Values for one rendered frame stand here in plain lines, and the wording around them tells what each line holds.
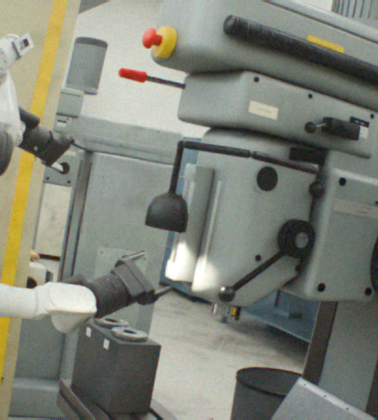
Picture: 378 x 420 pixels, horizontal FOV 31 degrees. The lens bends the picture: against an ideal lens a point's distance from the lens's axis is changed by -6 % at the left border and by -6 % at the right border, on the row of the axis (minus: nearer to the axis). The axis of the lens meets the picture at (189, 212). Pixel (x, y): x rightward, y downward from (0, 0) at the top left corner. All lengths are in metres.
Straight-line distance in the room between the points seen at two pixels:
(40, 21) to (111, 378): 1.75
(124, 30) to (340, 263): 9.78
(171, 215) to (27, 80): 1.84
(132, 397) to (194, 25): 0.93
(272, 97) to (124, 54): 9.76
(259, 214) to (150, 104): 9.88
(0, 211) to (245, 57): 1.92
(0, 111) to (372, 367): 1.00
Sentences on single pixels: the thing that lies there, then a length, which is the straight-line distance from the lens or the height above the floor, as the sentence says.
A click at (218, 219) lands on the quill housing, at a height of 1.46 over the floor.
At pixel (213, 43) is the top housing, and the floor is 1.76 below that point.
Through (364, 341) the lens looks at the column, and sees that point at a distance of 1.58.
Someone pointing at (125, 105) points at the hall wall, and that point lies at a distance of 10.93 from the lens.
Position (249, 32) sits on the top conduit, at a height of 1.78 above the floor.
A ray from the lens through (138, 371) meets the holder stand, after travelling 1.69.
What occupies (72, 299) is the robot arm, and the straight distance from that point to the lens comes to 1.47.
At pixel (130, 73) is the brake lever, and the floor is 1.70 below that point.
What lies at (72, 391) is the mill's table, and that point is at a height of 0.93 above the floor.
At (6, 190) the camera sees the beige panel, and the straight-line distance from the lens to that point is 2.94.
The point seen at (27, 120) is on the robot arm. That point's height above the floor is 1.60.
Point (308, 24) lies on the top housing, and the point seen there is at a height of 1.84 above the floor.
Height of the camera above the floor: 1.53
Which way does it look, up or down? 3 degrees down
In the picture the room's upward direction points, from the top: 11 degrees clockwise
